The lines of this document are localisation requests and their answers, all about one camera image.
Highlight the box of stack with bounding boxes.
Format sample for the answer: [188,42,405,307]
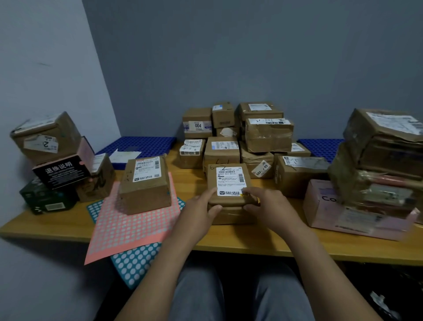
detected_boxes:
[206,163,258,225]
[118,155,172,216]
[343,108,423,181]

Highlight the pink dot sticker sheet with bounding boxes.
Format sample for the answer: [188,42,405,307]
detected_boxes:
[84,172,182,266]

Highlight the black and pink box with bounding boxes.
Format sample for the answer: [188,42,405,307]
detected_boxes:
[32,136,96,190]

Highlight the small brown printed box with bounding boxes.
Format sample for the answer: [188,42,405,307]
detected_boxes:
[76,153,116,203]

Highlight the person's right forearm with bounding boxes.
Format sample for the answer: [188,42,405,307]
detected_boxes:
[284,228,382,321]

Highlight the person's left hand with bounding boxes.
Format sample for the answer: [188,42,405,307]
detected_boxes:
[171,187,224,244]

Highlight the person's grey trousers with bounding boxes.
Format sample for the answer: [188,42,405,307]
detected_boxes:
[168,261,316,321]

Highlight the dark green box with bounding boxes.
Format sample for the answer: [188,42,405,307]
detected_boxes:
[19,177,79,216]

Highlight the pile of brown parcels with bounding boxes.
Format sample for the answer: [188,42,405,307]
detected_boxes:
[178,101,331,199]

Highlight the taped box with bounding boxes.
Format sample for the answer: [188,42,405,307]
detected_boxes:
[328,142,420,219]

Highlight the person's right hand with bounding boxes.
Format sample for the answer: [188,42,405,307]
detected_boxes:
[243,187,308,239]

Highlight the person's left forearm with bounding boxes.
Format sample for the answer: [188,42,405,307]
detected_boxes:
[115,233,205,321]

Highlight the teal sticker sheet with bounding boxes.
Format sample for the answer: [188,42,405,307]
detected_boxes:
[86,198,186,290]

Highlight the white paper note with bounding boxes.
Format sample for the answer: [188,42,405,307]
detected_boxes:
[109,149,142,164]

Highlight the blue plastic grid pallet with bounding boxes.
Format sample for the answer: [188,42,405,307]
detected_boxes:
[297,138,345,164]
[96,136,177,170]

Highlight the large pink box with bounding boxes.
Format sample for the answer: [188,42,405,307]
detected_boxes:
[303,179,420,242]

